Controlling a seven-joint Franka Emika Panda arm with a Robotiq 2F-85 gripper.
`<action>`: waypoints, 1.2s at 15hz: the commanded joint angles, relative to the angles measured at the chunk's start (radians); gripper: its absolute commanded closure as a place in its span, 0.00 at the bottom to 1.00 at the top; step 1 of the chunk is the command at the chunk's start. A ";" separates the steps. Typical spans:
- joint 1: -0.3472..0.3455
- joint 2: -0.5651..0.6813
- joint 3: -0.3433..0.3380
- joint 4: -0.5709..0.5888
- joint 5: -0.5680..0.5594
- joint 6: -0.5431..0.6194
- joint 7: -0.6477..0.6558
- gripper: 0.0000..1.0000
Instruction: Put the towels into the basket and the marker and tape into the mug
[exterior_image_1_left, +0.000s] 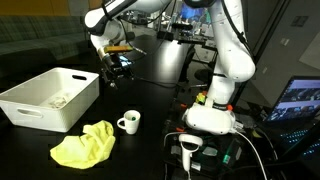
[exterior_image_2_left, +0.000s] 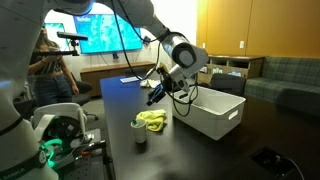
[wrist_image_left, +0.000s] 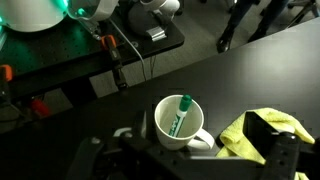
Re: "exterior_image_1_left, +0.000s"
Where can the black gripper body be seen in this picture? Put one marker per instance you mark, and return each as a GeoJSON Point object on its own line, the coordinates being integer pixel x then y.
{"type": "Point", "coordinates": [115, 64]}

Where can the green Expo marker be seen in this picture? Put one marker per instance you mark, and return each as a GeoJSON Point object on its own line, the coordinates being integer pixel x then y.
{"type": "Point", "coordinates": [133, 118]}

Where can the white towel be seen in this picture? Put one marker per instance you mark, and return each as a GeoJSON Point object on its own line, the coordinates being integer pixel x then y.
{"type": "Point", "coordinates": [60, 101]}

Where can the white plastic basket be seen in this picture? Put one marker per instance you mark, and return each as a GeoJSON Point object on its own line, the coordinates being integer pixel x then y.
{"type": "Point", "coordinates": [46, 100]}

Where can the yellow towel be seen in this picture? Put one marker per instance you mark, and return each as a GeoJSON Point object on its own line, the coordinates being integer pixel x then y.
{"type": "Point", "coordinates": [86, 146]}

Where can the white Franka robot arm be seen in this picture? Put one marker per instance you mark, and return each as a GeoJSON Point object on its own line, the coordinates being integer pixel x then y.
{"type": "Point", "coordinates": [233, 56]}

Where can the white ceramic mug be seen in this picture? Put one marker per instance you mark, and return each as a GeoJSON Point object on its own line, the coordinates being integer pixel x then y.
{"type": "Point", "coordinates": [131, 124]}

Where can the phone with lit screen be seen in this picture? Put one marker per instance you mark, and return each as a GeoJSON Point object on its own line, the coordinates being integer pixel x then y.
{"type": "Point", "coordinates": [127, 61]}

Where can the black office chair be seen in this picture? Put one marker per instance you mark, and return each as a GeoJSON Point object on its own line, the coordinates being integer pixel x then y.
{"type": "Point", "coordinates": [165, 35]}

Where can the small yellow green object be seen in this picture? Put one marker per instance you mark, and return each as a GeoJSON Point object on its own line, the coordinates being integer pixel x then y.
{"type": "Point", "coordinates": [200, 98]}

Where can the grey plaid sofa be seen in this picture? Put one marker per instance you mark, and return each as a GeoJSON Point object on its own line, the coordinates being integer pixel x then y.
{"type": "Point", "coordinates": [40, 36]}

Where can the blue background monitor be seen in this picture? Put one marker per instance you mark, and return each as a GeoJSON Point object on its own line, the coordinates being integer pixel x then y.
{"type": "Point", "coordinates": [193, 11]}

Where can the white VR headset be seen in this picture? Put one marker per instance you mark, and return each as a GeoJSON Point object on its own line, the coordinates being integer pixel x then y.
{"type": "Point", "coordinates": [208, 120]}

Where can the white VR controller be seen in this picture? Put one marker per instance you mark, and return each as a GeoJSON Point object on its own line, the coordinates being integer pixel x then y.
{"type": "Point", "coordinates": [188, 146]}

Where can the open black laptop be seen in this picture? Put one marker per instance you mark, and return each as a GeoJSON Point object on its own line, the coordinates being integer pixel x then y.
{"type": "Point", "coordinates": [296, 103]}

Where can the wrist mounted camera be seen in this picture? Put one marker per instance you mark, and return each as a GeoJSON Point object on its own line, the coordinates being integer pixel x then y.
{"type": "Point", "coordinates": [118, 49]}

